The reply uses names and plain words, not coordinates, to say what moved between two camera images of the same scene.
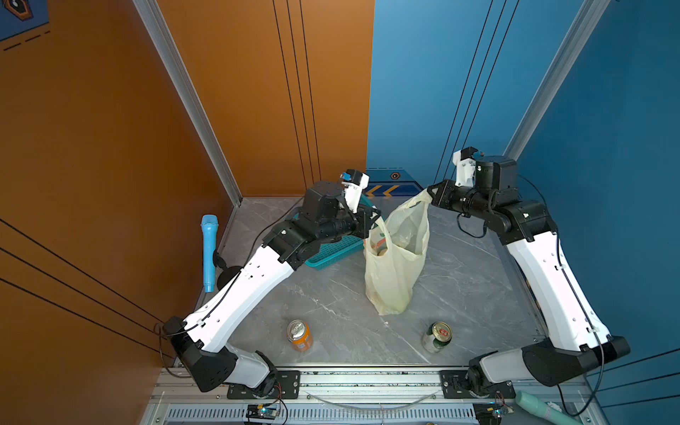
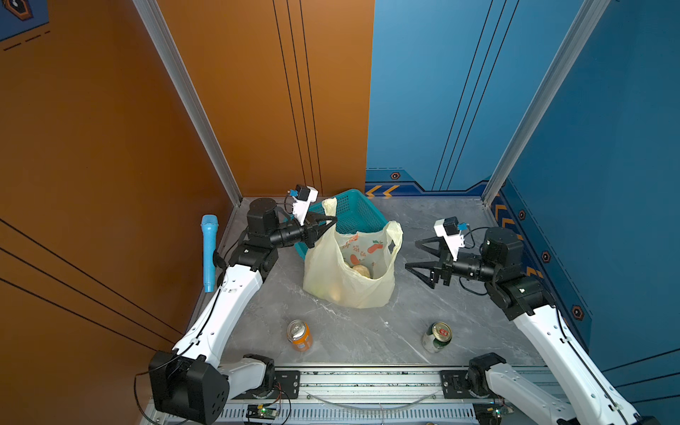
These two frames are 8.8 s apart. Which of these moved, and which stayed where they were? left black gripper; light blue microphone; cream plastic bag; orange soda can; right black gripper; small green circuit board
Moved: left black gripper; cream plastic bag; right black gripper
Stayed: small green circuit board; light blue microphone; orange soda can
